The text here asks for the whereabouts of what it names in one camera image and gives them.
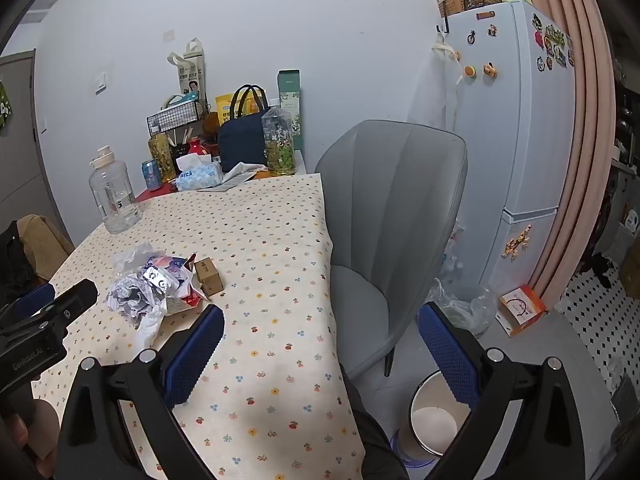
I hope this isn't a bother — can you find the yellow snack bag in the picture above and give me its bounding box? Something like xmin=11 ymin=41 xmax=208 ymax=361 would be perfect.
xmin=215 ymin=92 xmax=261 ymax=123

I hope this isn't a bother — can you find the large clear water jug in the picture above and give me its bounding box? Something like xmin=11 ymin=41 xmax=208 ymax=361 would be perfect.
xmin=89 ymin=146 xmax=143 ymax=234

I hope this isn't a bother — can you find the pink curtain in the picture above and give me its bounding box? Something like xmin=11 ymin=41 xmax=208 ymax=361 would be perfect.
xmin=500 ymin=0 xmax=616 ymax=311

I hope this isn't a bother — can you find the large cardboard box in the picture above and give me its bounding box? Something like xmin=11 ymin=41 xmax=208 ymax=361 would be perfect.
xmin=620 ymin=240 xmax=640 ymax=291

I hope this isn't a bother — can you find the orange and white box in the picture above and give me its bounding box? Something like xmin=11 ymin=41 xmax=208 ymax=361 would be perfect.
xmin=496 ymin=285 xmax=547 ymax=337

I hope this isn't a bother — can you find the cluster of fridge magnets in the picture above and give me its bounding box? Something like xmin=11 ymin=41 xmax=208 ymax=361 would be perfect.
xmin=531 ymin=12 xmax=575 ymax=72

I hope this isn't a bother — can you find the floral tablecloth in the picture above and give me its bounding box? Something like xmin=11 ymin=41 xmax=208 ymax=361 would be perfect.
xmin=31 ymin=172 xmax=366 ymax=480

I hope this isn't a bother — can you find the clear plastic bag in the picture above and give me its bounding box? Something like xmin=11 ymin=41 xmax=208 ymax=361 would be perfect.
xmin=430 ymin=277 xmax=496 ymax=338

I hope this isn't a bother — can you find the navy lunch bag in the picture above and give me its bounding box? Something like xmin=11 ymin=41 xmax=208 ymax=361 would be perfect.
xmin=217 ymin=85 xmax=271 ymax=173

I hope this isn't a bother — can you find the black cloth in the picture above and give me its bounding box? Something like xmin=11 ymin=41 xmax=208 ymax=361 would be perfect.
xmin=0 ymin=222 xmax=38 ymax=306

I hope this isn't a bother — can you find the grey chair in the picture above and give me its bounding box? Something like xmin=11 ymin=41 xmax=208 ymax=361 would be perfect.
xmin=314 ymin=120 xmax=468 ymax=378

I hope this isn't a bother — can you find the blue soda can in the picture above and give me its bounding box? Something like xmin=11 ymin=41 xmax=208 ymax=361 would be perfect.
xmin=141 ymin=159 xmax=164 ymax=191

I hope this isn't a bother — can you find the black utensil holder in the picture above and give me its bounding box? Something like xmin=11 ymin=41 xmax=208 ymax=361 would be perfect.
xmin=170 ymin=130 xmax=193 ymax=161

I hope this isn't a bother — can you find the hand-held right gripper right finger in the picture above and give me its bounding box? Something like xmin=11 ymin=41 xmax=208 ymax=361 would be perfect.
xmin=417 ymin=302 xmax=618 ymax=480

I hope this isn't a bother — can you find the white fridge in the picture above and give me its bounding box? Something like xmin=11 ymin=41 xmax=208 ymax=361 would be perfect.
xmin=440 ymin=0 xmax=576 ymax=306

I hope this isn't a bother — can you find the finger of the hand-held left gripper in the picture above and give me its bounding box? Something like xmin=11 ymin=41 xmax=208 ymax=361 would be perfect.
xmin=20 ymin=279 xmax=98 ymax=331
xmin=0 ymin=283 xmax=56 ymax=323

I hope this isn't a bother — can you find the pink and blue snack wrapper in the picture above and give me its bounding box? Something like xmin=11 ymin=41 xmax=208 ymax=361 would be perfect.
xmin=142 ymin=255 xmax=196 ymax=291

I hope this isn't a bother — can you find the red wrapper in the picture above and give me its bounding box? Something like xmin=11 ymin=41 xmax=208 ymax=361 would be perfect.
xmin=167 ymin=280 xmax=211 ymax=316

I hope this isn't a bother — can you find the gold lizard fridge magnet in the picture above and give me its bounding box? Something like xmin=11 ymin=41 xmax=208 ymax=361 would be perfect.
xmin=502 ymin=225 xmax=532 ymax=261

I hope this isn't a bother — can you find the large green tea bottle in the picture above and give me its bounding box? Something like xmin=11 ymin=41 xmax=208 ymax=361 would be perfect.
xmin=261 ymin=101 xmax=297 ymax=177

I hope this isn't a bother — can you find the brown jacket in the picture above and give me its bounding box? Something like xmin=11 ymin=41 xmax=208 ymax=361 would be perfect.
xmin=15 ymin=214 xmax=76 ymax=281

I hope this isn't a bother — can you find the tall green box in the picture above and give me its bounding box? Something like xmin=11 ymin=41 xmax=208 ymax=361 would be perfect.
xmin=278 ymin=69 xmax=304 ymax=151

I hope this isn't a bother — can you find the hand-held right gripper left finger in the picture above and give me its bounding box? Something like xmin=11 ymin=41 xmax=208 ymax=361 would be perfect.
xmin=55 ymin=304 xmax=226 ymax=480

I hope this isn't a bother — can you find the black wire basket rack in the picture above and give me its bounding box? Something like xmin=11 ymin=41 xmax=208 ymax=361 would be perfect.
xmin=146 ymin=99 xmax=208 ymax=136

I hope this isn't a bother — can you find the white tissue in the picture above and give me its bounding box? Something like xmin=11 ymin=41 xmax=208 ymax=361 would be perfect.
xmin=134 ymin=305 xmax=168 ymax=346

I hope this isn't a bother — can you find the red mat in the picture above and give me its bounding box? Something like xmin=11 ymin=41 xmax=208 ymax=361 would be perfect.
xmin=135 ymin=187 xmax=176 ymax=204

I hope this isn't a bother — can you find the white printed tote bag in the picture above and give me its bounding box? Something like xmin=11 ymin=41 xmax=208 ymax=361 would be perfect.
xmin=167 ymin=38 xmax=207 ymax=103

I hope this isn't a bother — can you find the person's left hand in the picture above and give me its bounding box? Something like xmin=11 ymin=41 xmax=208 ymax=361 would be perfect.
xmin=0 ymin=402 xmax=60 ymax=478

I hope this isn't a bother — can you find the white trash bin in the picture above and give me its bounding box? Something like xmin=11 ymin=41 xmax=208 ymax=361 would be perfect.
xmin=407 ymin=369 xmax=473 ymax=458

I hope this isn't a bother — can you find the white hanging bag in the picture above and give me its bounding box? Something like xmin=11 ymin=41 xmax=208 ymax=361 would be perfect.
xmin=410 ymin=42 xmax=463 ymax=136

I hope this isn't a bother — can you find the person's dark clothing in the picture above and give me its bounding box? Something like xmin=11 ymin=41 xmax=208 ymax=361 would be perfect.
xmin=340 ymin=362 xmax=411 ymax=480

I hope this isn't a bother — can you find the blue tissue box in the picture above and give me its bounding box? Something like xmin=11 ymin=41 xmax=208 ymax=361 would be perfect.
xmin=175 ymin=154 xmax=224 ymax=192

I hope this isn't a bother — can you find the storage shelf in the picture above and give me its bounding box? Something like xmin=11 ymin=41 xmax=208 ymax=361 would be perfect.
xmin=607 ymin=35 xmax=640 ymax=286

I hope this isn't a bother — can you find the silver blister pack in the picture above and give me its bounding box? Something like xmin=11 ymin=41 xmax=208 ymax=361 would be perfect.
xmin=142 ymin=267 xmax=168 ymax=291

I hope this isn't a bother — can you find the small cardboard box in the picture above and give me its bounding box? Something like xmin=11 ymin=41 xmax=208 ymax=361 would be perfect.
xmin=194 ymin=257 xmax=224 ymax=297

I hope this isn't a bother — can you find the grey door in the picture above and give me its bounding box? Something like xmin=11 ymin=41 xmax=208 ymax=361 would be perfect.
xmin=0 ymin=50 xmax=66 ymax=241

